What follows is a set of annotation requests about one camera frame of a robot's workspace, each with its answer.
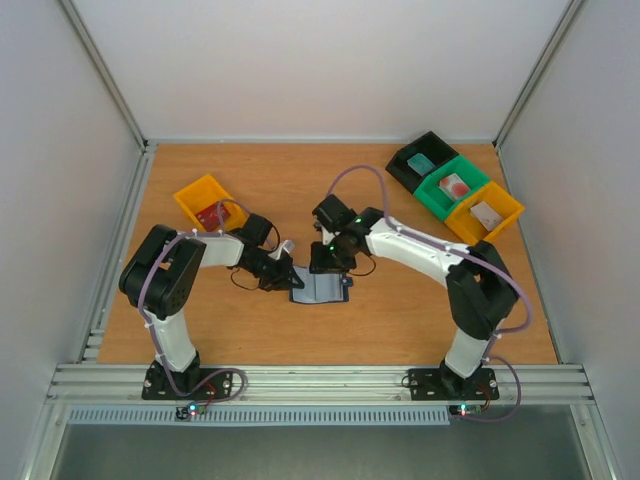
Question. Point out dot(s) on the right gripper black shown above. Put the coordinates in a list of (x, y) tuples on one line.
[(326, 265)]

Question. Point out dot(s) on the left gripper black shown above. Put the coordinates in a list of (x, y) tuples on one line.
[(281, 281)]

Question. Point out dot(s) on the blue leather card holder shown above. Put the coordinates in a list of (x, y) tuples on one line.
[(320, 288)]

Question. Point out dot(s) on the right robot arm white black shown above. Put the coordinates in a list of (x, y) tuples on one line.
[(475, 277)]

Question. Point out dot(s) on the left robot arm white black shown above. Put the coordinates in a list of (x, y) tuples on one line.
[(158, 281)]

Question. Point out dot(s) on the teal card stack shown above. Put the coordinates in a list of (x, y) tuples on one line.
[(420, 164)]

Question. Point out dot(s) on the white red card stack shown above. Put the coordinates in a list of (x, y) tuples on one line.
[(453, 187)]

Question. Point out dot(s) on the white grey card stack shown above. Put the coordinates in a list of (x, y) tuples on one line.
[(486, 215)]

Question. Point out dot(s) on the green bin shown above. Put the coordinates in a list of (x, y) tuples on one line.
[(429, 194)]

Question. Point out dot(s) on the yellow bin on right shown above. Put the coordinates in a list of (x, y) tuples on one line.
[(468, 229)]

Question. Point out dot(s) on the yellow bin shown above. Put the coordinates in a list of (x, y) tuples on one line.
[(204, 192), (468, 229)]

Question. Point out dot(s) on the yellow bin on left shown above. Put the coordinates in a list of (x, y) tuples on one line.
[(204, 192)]

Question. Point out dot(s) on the black bin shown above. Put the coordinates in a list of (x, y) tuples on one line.
[(429, 144)]

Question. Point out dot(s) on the left controller board green LED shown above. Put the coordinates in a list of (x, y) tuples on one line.
[(190, 411)]

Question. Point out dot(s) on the controller board green led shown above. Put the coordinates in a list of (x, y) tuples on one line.
[(190, 411), (466, 410)]

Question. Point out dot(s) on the right controller board green LED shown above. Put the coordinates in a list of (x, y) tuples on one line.
[(466, 410)]

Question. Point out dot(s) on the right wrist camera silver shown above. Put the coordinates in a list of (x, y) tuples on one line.
[(326, 236)]

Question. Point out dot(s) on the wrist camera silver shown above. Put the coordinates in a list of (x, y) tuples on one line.
[(326, 236), (282, 250)]

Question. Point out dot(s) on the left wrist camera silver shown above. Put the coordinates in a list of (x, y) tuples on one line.
[(282, 250)]

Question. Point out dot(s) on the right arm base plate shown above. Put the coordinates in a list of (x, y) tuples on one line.
[(432, 384)]

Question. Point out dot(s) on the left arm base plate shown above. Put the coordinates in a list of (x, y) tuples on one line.
[(196, 383)]

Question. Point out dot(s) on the aluminium rail front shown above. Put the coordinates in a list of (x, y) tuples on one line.
[(324, 385)]

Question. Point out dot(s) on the slotted cable duct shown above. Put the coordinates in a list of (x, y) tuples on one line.
[(262, 416)]

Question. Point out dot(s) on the aluminium frame post left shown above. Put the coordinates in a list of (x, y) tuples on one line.
[(91, 49)]

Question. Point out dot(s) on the aluminium frame post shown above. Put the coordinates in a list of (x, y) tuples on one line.
[(560, 31), (91, 49)]

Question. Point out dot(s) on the aluminium frame post right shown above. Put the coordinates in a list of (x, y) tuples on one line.
[(560, 31)]

